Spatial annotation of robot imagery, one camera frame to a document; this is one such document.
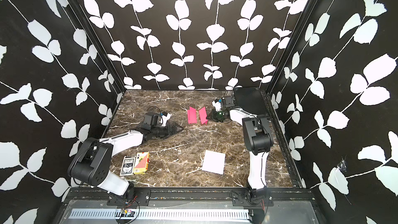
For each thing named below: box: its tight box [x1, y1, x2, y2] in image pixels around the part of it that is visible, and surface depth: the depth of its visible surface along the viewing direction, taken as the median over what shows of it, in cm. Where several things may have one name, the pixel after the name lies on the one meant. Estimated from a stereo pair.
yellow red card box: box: [133, 151, 150, 175], surface depth 85 cm
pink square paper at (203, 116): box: [199, 106, 209, 125], surface depth 103 cm
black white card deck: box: [120, 155, 136, 176], surface depth 83 cm
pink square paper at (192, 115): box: [187, 106, 197, 124], surface depth 107 cm
